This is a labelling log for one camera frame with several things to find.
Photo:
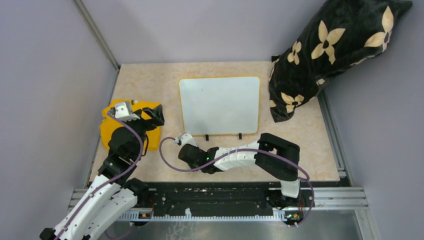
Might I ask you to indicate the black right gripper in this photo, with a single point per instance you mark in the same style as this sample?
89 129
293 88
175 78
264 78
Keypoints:
191 166

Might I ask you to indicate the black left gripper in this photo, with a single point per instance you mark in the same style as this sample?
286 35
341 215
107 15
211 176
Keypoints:
157 115

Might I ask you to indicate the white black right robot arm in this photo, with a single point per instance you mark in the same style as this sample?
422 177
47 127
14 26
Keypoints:
277 156

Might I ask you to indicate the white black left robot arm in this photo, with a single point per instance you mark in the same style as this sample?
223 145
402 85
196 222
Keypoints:
112 192

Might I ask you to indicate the white whiteboard yellow rim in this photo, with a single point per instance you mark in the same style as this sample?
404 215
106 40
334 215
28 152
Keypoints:
220 105

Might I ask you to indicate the yellow folded cloth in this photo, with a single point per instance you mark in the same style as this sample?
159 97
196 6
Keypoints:
108 125

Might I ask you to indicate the black floral pillow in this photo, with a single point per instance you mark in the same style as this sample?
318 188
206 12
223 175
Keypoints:
341 35

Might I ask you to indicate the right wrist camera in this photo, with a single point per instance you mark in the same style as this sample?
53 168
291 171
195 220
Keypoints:
185 139

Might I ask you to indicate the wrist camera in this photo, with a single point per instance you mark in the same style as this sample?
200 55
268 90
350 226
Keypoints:
123 112
185 139

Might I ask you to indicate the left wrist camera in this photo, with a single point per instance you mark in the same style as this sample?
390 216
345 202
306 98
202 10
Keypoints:
123 112

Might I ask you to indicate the aluminium frame post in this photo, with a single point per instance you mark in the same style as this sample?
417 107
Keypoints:
93 28

